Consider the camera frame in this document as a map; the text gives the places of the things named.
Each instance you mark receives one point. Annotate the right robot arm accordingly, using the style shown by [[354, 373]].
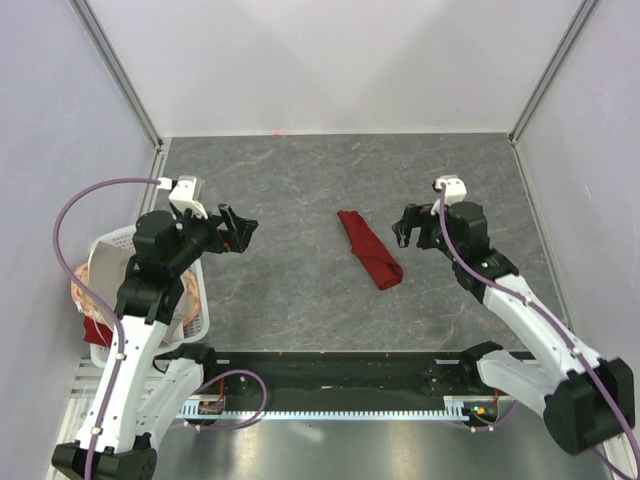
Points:
[[583, 398]]

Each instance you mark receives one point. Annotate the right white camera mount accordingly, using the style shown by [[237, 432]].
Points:
[[450, 189]]

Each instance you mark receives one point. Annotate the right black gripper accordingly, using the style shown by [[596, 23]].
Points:
[[413, 212]]

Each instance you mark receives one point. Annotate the white slotted cable duct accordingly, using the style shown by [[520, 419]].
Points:
[[197, 409]]

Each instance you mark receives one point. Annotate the right aluminium frame post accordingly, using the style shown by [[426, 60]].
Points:
[[560, 55]]

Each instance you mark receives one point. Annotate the red cloth napkin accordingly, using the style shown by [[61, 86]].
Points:
[[381, 266]]

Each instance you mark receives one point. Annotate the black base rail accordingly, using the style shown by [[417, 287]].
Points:
[[434, 374]]

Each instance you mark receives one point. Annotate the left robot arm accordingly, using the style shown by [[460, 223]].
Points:
[[124, 427]]

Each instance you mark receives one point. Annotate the aluminium frame post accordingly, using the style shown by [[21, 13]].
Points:
[[560, 55], [104, 47]]

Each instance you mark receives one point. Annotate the red cloth in basket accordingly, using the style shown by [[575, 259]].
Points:
[[97, 333]]

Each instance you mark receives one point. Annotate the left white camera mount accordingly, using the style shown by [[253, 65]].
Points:
[[184, 195]]

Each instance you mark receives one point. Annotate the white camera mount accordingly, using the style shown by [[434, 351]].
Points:
[[184, 195], [450, 189]]

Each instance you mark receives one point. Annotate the white plastic basket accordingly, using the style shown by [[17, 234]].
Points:
[[193, 332]]

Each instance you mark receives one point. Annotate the left aluminium frame post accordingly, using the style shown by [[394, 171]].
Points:
[[104, 47]]

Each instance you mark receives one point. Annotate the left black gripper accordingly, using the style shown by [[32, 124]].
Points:
[[224, 240]]

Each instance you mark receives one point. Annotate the patterned plate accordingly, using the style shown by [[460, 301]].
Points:
[[89, 308]]

